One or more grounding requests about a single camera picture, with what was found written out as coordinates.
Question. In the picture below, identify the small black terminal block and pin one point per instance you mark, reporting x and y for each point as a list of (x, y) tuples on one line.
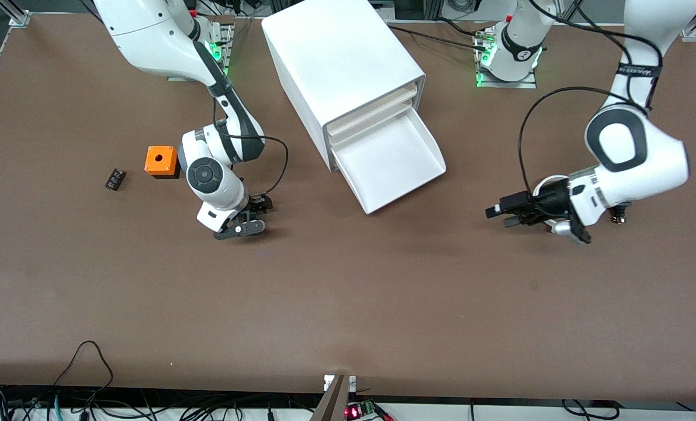
[(114, 179)]

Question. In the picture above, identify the circuit board with red display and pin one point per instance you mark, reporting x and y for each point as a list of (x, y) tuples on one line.
[(355, 412)]

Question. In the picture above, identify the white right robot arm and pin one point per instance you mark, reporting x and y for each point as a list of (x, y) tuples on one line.
[(149, 35)]

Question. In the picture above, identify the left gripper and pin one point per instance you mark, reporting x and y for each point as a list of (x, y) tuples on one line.
[(549, 201)]

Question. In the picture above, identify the white semicircular clamp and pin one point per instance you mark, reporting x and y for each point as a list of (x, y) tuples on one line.
[(549, 178)]

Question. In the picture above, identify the orange button enclosure box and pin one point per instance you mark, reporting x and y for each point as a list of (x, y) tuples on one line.
[(160, 159)]

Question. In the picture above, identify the brown mounting bar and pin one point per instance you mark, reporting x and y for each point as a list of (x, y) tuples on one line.
[(331, 403)]

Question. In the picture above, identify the black push button switch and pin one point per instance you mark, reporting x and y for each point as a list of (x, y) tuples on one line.
[(618, 219)]

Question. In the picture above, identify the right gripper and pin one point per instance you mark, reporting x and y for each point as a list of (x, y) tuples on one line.
[(259, 203)]

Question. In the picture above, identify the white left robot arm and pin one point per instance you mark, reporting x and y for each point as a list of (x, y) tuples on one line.
[(663, 164)]

